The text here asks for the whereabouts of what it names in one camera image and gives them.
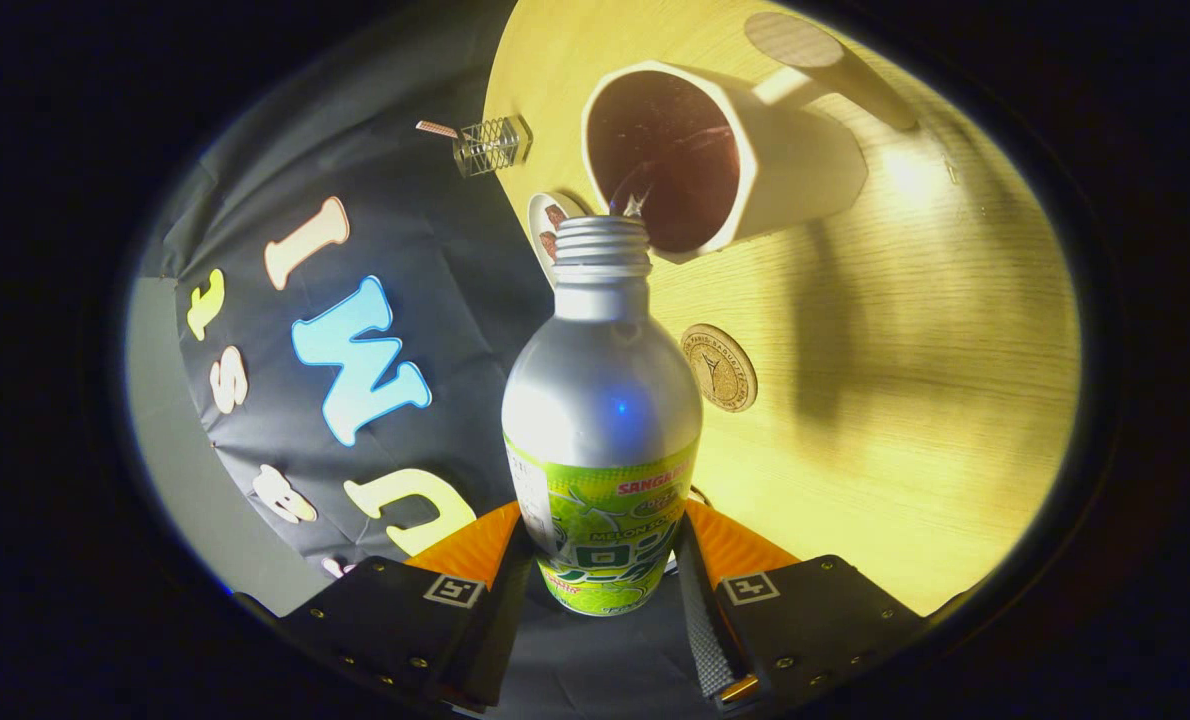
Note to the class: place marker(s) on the round cork coaster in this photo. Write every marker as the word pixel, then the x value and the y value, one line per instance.
pixel 720 367

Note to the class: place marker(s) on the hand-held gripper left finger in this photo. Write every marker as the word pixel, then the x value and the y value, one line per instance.
pixel 500 610

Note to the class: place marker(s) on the silver bottle with green label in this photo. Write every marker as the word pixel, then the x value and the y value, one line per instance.
pixel 600 400

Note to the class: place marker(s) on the white round plate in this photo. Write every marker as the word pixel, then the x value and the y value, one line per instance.
pixel 537 215

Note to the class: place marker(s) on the reddish meat slice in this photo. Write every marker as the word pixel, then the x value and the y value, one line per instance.
pixel 556 216
pixel 548 246

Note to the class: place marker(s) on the wooden table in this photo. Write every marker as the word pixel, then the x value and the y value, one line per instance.
pixel 905 400

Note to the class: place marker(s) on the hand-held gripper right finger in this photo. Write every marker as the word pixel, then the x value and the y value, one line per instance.
pixel 705 630

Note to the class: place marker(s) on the black backdrop cloth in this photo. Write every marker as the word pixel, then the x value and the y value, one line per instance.
pixel 455 330

